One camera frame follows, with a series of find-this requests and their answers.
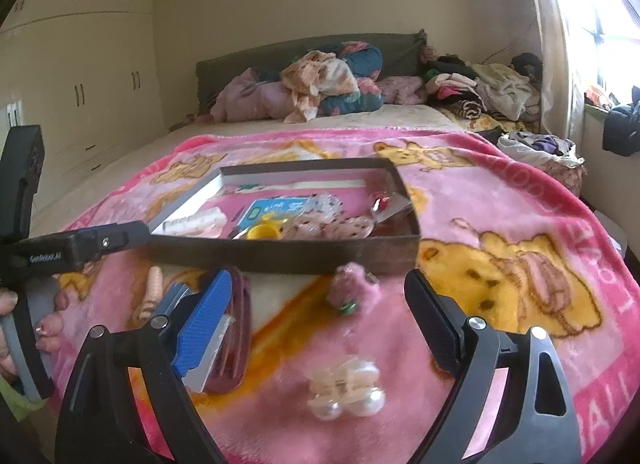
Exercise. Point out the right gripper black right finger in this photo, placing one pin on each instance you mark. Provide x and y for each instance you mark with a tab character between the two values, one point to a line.
536	420

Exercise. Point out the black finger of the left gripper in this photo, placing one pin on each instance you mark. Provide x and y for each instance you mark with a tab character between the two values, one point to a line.
90	244

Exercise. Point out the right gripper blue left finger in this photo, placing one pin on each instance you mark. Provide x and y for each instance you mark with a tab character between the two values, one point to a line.
99	420

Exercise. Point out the beige wooden hair clip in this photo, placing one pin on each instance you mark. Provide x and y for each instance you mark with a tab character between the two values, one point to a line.
154	292

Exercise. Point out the pearl clear claw clip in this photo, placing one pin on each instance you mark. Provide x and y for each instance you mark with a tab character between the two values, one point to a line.
349	386

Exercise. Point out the maroon banana hair clip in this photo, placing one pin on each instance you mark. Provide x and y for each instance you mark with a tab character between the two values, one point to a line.
231	363

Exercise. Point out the left hand painted nails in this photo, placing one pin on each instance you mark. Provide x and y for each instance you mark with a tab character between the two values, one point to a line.
47	331

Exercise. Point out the pink bear print blanket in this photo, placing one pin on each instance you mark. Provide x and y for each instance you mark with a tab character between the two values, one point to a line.
506	240

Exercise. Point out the cream built-in wardrobe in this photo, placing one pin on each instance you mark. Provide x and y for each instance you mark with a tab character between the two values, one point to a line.
85	72

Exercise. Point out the blue card packet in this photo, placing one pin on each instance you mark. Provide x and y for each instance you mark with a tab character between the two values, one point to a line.
273	209

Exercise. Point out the pink pajama pillow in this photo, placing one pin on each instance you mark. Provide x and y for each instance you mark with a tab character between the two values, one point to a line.
253	95

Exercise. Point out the red jewel in plastic bag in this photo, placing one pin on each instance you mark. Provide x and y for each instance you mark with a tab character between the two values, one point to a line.
387	205

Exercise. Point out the brown cardboard tray box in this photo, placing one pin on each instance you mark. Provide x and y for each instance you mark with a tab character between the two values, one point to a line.
240	193

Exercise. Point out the laundry basket with clothes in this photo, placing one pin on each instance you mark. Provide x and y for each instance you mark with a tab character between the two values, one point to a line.
553	155

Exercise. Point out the dark bag on windowsill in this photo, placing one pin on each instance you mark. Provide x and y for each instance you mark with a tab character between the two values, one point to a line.
621	129

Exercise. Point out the peach floral cloth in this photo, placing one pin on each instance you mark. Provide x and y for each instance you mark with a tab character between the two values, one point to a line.
313	78

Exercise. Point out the pile of clothes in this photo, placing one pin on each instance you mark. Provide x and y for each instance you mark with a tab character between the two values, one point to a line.
478	96

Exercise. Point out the dark floral rolled quilt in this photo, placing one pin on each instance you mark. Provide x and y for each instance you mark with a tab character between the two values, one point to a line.
366	62

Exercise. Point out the green padded headboard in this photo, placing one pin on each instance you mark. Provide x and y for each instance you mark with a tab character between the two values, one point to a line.
400	53

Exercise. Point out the cream curtain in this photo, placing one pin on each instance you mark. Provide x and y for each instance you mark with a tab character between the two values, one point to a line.
563	82

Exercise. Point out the yellow ring toy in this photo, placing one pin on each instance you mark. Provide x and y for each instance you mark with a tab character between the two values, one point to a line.
267	228

